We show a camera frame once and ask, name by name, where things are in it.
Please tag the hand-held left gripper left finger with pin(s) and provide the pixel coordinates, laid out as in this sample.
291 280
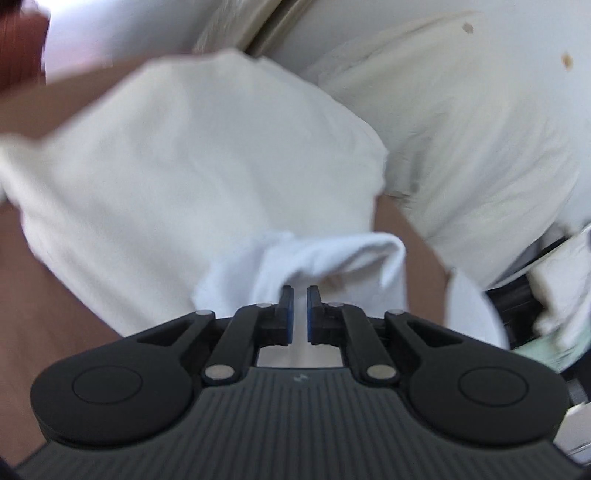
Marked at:
288 316

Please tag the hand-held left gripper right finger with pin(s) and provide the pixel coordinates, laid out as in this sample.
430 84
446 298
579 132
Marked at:
313 318

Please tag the white t-shirt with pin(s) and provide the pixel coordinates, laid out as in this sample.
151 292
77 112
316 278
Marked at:
323 254

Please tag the cream folded blanket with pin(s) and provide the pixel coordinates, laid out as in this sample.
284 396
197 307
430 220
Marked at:
184 161

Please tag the light green cloth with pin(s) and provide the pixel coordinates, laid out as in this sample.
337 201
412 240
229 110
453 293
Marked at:
554 350

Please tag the white quilted jacket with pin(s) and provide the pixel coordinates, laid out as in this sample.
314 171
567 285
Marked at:
563 277

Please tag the gold curtain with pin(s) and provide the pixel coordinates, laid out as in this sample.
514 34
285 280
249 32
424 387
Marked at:
277 27

